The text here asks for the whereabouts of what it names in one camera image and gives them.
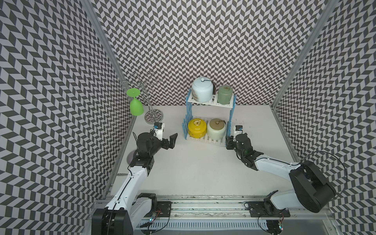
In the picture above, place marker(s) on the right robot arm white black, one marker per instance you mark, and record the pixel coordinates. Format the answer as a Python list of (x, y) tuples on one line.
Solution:
[(311, 189)]

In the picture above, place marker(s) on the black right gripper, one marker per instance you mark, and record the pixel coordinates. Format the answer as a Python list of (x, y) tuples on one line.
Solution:
[(228, 142)]

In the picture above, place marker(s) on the aluminium corner post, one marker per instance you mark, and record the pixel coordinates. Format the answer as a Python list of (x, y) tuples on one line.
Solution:
[(322, 20), (97, 27)]

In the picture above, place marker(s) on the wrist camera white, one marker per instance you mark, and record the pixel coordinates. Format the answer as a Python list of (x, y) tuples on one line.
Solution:
[(238, 130), (158, 130)]

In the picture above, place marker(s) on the aluminium corner post right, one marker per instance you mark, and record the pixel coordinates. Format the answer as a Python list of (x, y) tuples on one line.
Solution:
[(322, 20)]

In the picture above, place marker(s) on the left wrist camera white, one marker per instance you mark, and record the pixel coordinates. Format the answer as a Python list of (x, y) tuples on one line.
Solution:
[(158, 130)]

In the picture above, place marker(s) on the green plastic wine glass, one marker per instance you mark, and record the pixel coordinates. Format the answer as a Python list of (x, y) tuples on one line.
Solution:
[(136, 107)]

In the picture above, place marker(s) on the grey round coaster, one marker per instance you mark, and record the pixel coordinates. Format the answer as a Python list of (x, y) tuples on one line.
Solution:
[(130, 156)]

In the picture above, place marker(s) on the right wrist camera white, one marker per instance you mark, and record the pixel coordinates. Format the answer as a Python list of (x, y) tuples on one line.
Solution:
[(238, 130)]

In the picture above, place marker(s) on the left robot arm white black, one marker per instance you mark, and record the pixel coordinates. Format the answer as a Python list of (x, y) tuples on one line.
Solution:
[(127, 208)]

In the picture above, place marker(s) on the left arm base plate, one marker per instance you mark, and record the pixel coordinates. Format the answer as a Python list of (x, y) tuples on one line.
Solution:
[(162, 209)]

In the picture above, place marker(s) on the cream tea canister tan lid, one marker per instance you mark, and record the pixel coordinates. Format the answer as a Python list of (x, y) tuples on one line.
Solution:
[(216, 129)]

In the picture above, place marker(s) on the yellow ceramic tea canister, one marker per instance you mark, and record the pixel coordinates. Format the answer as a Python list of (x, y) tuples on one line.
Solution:
[(197, 128)]

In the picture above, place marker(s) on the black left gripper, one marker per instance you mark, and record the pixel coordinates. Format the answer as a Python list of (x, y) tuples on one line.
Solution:
[(171, 142)]

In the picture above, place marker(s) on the chrome wire glass stand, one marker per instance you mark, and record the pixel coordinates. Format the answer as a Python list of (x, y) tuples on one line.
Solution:
[(145, 84)]

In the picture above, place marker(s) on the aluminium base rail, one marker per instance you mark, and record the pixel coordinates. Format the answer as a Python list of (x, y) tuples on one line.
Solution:
[(227, 213)]

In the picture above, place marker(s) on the blue white slatted shelf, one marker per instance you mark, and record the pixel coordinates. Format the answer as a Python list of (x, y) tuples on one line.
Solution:
[(189, 101)]

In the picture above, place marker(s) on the green small tea canister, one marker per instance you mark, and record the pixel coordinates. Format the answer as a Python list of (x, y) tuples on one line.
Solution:
[(224, 95)]

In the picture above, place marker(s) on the aluminium corner post left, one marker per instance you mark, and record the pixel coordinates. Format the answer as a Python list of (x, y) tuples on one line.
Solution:
[(97, 27)]

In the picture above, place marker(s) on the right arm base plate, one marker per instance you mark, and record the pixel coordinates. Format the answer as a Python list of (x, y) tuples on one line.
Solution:
[(262, 209)]

